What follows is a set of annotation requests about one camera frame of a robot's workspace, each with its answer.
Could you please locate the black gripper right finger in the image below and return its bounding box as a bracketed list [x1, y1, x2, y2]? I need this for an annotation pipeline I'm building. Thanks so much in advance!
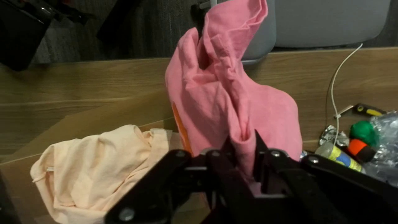
[253, 130, 398, 224]

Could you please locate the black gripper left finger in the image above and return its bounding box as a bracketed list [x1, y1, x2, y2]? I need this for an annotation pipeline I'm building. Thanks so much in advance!
[103, 140, 266, 224]

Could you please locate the peach shirt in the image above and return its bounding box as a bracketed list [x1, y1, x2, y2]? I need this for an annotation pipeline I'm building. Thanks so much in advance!
[29, 123, 184, 224]

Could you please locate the pink shirt with orange print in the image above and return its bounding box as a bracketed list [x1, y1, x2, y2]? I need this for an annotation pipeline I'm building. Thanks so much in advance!
[164, 0, 305, 196]

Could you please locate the grey office chair holding shirts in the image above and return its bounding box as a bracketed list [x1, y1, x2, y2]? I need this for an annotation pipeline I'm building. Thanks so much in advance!
[241, 0, 393, 67]

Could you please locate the can with yellow blue label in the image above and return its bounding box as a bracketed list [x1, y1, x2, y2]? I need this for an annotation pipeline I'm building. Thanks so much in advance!
[314, 141, 367, 174]

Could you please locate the orange and black toy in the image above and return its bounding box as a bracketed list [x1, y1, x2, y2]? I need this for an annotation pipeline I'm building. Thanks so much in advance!
[346, 138, 377, 164]

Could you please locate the silver foil wrapper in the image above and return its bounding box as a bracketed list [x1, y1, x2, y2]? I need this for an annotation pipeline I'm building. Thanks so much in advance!
[317, 123, 350, 149]

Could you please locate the green ball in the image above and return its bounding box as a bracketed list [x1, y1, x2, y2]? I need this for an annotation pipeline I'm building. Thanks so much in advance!
[348, 119, 377, 146]

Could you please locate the clear plastic bag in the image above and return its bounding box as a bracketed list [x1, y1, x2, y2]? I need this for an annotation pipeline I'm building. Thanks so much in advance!
[363, 110, 398, 185]

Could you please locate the yellow black screwdriver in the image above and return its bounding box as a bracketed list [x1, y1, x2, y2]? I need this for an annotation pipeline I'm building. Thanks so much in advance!
[352, 103, 390, 118]

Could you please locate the black equipment case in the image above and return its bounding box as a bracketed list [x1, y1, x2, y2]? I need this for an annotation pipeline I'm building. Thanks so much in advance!
[0, 0, 56, 72]

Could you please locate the thin white cable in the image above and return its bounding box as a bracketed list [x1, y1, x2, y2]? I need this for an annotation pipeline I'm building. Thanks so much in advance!
[329, 42, 365, 146]

